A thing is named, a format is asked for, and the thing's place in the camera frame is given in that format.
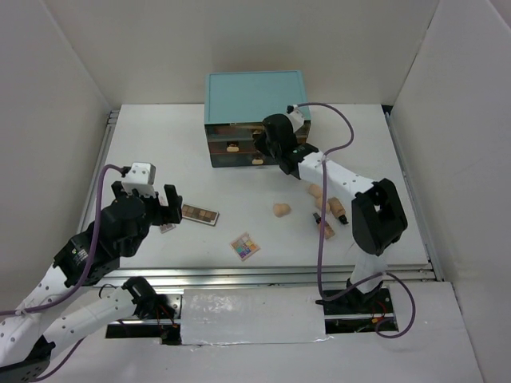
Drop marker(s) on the brown eyeshadow palette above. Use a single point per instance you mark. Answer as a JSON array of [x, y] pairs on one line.
[[200, 215]]

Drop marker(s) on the beige makeup sponge centre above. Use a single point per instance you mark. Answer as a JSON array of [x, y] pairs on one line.
[[281, 209]]

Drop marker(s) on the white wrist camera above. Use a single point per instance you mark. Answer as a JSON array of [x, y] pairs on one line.
[[139, 180], [296, 117]]

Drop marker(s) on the aluminium rail frame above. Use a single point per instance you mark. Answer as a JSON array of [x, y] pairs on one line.
[[194, 254]]

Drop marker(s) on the foundation bottle black cap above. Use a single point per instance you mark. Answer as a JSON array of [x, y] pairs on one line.
[[338, 210]]

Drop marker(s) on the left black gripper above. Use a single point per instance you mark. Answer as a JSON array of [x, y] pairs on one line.
[[176, 202]]

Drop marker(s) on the beige makeup sponge lower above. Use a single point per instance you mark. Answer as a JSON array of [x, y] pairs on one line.
[[322, 205]]

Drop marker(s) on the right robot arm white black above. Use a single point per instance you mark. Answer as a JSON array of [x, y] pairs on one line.
[[377, 216]]

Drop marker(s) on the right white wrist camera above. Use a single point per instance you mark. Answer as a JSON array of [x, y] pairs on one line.
[[296, 117]]

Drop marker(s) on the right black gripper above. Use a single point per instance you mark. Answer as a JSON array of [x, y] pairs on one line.
[[259, 142]]

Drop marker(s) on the foundation bottle black pump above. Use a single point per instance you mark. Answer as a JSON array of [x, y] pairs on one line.
[[328, 232]]

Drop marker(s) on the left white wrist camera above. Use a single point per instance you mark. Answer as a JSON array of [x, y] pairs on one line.
[[139, 180]]

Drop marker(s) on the white tape sheet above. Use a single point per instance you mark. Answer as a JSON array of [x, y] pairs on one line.
[[266, 315]]

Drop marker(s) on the pink eyeshadow palette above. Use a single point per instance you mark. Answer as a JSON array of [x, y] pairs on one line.
[[164, 228]]

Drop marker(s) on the teal drawer organizer box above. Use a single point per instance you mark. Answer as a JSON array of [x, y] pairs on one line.
[[234, 108]]

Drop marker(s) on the colourful square eyeshadow palette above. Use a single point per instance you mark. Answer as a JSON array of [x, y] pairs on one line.
[[244, 246]]

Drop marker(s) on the beige makeup sponge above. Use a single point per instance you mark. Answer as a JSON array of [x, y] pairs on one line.
[[322, 205], [315, 190], [281, 209]]

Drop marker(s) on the beige makeup sponge upper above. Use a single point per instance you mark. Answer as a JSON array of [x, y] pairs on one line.
[[315, 190]]

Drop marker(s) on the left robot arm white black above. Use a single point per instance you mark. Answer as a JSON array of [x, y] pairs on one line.
[[38, 330]]

